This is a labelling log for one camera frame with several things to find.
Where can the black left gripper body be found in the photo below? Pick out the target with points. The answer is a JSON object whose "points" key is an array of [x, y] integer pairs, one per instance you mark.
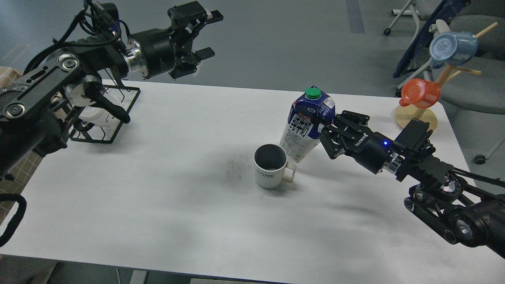
{"points": [[169, 50]]}

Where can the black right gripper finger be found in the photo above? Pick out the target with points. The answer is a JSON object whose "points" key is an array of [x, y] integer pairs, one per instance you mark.
{"points": [[335, 120]]}

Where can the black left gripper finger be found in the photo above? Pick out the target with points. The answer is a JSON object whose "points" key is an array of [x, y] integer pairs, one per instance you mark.
{"points": [[203, 54], [213, 16]]}

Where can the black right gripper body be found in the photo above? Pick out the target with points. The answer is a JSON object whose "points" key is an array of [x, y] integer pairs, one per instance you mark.
{"points": [[354, 139]]}

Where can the blue milk carton green cap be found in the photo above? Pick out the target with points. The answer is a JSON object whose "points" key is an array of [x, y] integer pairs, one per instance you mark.
{"points": [[307, 115]]}

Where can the white ribbed mug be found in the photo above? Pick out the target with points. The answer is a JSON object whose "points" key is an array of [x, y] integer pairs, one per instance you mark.
{"points": [[272, 166]]}

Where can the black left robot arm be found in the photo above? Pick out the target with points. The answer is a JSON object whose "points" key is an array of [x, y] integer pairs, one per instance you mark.
{"points": [[39, 108]]}

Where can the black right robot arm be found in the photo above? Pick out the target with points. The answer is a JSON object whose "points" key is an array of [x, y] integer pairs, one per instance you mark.
{"points": [[443, 200]]}

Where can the orange plastic cup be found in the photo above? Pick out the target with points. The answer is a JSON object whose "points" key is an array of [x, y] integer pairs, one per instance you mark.
{"points": [[420, 93]]}

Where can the blue plastic cup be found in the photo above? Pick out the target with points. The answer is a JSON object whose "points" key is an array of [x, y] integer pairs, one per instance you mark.
{"points": [[452, 48]]}

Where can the white bowl in rack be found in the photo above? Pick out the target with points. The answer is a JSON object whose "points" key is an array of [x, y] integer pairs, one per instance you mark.
{"points": [[98, 116]]}

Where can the beige checkered cloth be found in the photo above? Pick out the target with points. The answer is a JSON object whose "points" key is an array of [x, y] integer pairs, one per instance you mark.
{"points": [[22, 166]]}

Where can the black wire dish rack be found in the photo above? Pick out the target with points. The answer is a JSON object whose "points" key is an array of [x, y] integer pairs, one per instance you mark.
{"points": [[98, 126]]}

